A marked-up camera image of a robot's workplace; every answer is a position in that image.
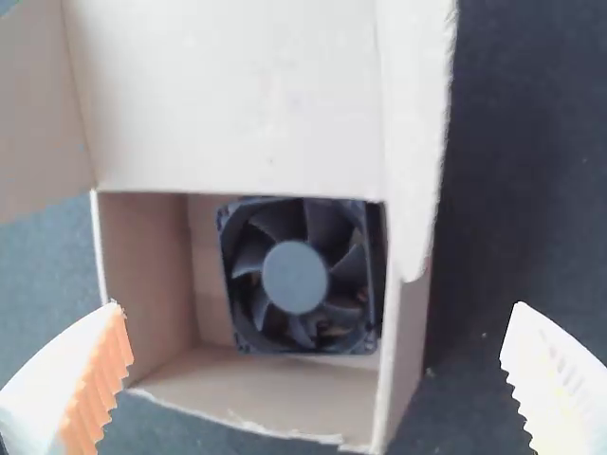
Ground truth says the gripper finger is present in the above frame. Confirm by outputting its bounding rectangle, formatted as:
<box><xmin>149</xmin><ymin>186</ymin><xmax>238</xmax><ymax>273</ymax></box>
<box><xmin>0</xmin><ymin>300</ymin><xmax>136</xmax><ymax>455</ymax></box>
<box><xmin>499</xmin><ymin>300</ymin><xmax>607</xmax><ymax>455</ymax></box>

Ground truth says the black square fan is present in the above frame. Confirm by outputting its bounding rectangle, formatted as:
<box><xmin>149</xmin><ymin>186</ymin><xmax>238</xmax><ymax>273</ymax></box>
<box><xmin>214</xmin><ymin>195</ymin><xmax>386</xmax><ymax>356</ymax></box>

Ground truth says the cardboard box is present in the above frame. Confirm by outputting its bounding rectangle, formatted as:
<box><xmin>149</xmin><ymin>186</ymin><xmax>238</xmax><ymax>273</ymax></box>
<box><xmin>0</xmin><ymin>0</ymin><xmax>459</xmax><ymax>454</ymax></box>

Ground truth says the black mat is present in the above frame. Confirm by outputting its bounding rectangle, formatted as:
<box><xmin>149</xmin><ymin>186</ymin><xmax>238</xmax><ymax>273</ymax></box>
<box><xmin>0</xmin><ymin>0</ymin><xmax>607</xmax><ymax>455</ymax></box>

